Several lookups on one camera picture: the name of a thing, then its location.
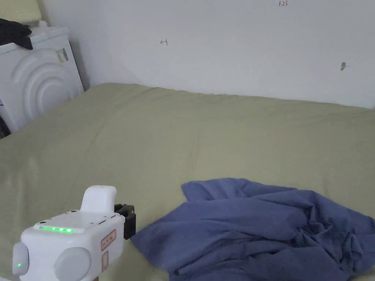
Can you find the white washing machine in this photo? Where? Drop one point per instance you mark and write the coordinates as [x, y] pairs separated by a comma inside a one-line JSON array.
[[38, 79]]

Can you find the blue shirt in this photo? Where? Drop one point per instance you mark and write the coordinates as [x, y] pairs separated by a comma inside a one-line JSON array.
[[249, 231]]

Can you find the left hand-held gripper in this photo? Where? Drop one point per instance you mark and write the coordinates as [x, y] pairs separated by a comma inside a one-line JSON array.
[[73, 243]]

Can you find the bed with pale green sheet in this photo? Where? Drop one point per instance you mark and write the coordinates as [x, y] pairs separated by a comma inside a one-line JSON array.
[[175, 134]]

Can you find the black garment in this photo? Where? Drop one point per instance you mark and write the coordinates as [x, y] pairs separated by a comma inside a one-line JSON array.
[[14, 33]]

